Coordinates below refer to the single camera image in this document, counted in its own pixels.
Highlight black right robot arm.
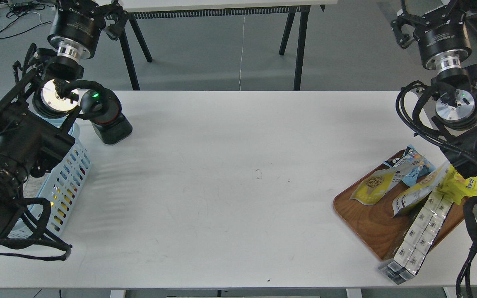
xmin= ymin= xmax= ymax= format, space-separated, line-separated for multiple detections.
xmin=390 ymin=0 xmax=477 ymax=298

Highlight white boxed snack pack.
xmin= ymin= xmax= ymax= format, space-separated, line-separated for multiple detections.
xmin=378 ymin=191 xmax=453 ymax=285

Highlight black barcode scanner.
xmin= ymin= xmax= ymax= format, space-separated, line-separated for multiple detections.
xmin=81 ymin=89 xmax=133 ymax=145

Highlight white background table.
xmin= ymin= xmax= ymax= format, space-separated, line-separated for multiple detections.
xmin=120 ymin=0 xmax=337 ymax=91

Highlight white hanging cable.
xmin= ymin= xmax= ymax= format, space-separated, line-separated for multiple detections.
xmin=239 ymin=16 xmax=246 ymax=91

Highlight black floor cables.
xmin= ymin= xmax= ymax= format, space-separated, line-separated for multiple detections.
xmin=0 ymin=0 xmax=57 ymax=42

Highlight white snack bag in basket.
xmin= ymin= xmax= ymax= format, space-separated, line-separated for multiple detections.
xmin=23 ymin=174 xmax=50 ymax=199

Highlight brown wooden tray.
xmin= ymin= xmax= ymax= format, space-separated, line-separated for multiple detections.
xmin=333 ymin=149 xmax=473 ymax=261

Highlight yellow white snack pouch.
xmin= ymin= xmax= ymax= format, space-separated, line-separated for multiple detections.
xmin=350 ymin=163 xmax=410 ymax=206
xmin=392 ymin=161 xmax=452 ymax=217

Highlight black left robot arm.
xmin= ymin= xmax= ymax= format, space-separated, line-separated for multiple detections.
xmin=0 ymin=0 xmax=133 ymax=262

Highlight light blue plastic basket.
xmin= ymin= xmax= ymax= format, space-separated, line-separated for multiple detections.
xmin=0 ymin=114 xmax=92 ymax=239

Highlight blue snack bag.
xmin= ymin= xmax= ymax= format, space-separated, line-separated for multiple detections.
xmin=383 ymin=145 xmax=436 ymax=187

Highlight yellow snack pack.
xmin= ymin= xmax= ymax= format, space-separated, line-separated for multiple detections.
xmin=435 ymin=165 xmax=477 ymax=205

